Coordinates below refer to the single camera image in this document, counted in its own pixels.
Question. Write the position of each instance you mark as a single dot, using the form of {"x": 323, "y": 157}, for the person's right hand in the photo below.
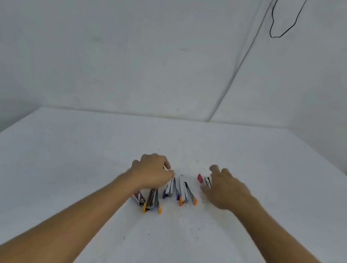
{"x": 229, "y": 191}

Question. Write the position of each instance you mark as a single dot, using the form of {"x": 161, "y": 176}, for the person's left hand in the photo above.
{"x": 150, "y": 172}

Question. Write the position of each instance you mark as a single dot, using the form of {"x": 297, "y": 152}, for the person's right thumb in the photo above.
{"x": 206, "y": 191}

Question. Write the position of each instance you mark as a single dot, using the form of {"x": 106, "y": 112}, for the person's left fingers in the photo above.
{"x": 167, "y": 168}

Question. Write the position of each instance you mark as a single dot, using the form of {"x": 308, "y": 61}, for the person's left forearm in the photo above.
{"x": 74, "y": 219}

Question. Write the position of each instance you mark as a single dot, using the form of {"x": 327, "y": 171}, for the small red stapler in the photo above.
{"x": 203, "y": 179}

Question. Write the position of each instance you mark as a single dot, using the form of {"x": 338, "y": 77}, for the small orange stapler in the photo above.
{"x": 186, "y": 193}

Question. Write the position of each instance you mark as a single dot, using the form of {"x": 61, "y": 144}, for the small purple stapler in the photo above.
{"x": 169, "y": 190}

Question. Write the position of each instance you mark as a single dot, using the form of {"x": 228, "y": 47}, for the open orange stapler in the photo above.
{"x": 152, "y": 200}

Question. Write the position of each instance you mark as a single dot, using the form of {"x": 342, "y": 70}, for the small maroon stapler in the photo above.
{"x": 139, "y": 198}

